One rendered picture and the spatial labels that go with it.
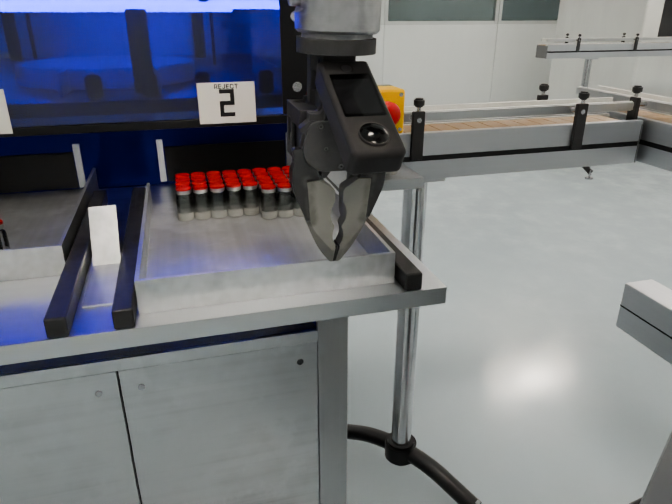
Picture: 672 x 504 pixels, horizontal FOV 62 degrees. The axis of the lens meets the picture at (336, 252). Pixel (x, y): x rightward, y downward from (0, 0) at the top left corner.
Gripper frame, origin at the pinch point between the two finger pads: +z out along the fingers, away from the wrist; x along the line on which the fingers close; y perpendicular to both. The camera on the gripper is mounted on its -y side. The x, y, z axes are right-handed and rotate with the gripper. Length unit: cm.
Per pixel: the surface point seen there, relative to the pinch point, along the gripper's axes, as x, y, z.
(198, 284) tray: 13.5, 0.6, 2.5
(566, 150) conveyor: -64, 49, 5
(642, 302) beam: -86, 41, 39
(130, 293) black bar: 19.9, 1.3, 3.0
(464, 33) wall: -273, 498, 8
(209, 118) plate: 9.3, 38.2, -5.8
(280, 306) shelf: 5.9, -1.5, 4.7
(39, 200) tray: 35, 41, 6
